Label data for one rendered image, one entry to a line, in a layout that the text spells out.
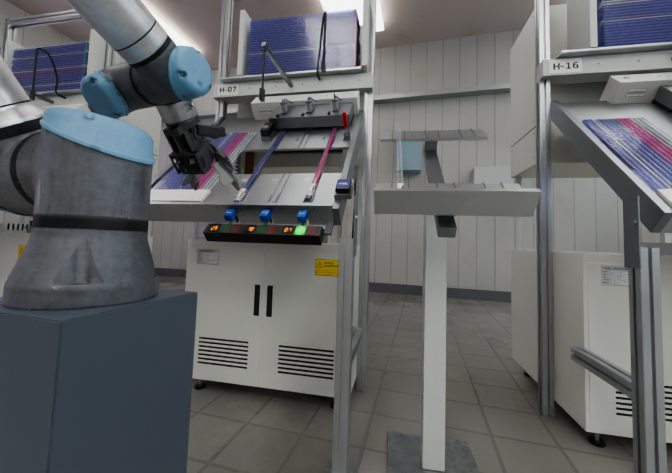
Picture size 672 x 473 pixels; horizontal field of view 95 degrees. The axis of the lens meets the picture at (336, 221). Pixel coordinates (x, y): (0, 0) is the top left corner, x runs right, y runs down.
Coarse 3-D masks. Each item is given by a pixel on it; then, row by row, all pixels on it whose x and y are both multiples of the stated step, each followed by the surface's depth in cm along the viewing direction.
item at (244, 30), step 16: (368, 0) 134; (240, 16) 146; (368, 16) 135; (240, 32) 145; (368, 32) 136; (240, 48) 145; (368, 48) 137; (240, 64) 144; (368, 64) 139; (224, 80) 147; (240, 80) 147; (256, 80) 146; (352, 336) 104; (352, 352) 87; (352, 464) 87
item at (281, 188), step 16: (240, 176) 106; (272, 176) 104; (288, 176) 102; (304, 176) 101; (320, 176) 100; (336, 176) 99; (224, 192) 100; (256, 192) 97; (272, 192) 96; (288, 192) 95; (304, 192) 94; (320, 192) 93
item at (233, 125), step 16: (240, 128) 139; (256, 128) 137; (304, 128) 131; (320, 128) 129; (352, 128) 126; (256, 144) 125; (288, 144) 121; (304, 144) 120; (320, 144) 118; (336, 144) 116
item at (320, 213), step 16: (160, 208) 96; (176, 208) 95; (192, 208) 94; (208, 208) 93; (224, 208) 91; (240, 208) 90; (256, 208) 89; (272, 208) 88; (288, 208) 87; (304, 208) 86; (320, 208) 85; (304, 224) 90; (320, 224) 89
